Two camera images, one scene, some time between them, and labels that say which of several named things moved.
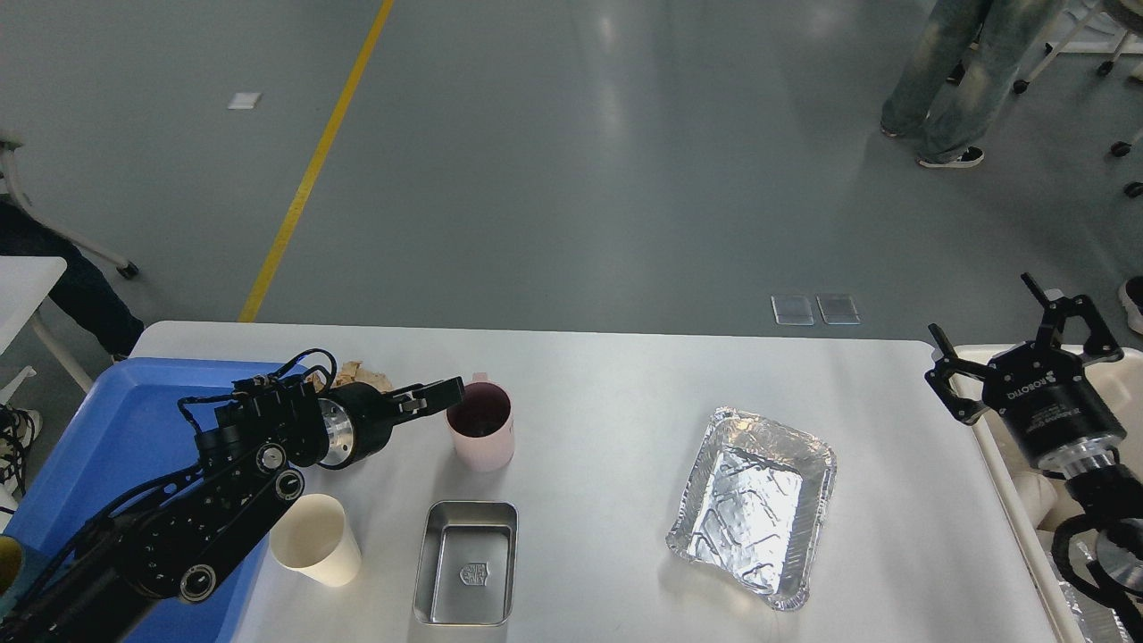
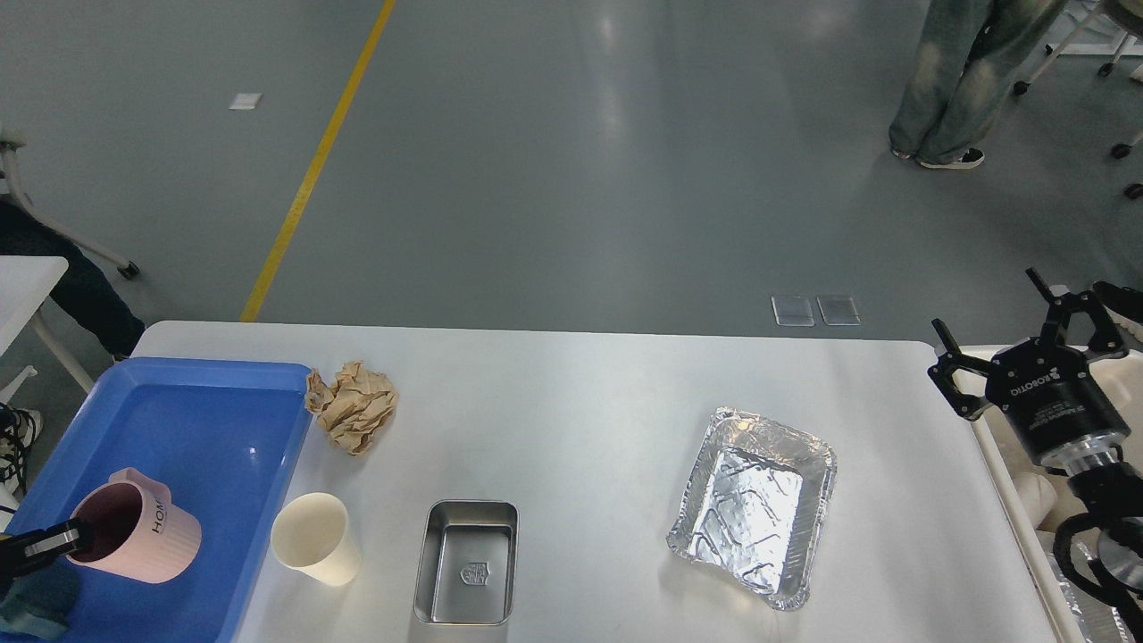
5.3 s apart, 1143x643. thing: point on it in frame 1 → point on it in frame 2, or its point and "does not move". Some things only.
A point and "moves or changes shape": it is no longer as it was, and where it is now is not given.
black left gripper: x=356 y=419 → x=28 y=551
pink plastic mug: x=483 y=425 moves or changes shape
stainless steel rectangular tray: x=467 y=564 does not move
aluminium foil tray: x=754 y=509 does not move
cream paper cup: x=312 y=537 does not move
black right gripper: x=1042 y=392 does not move
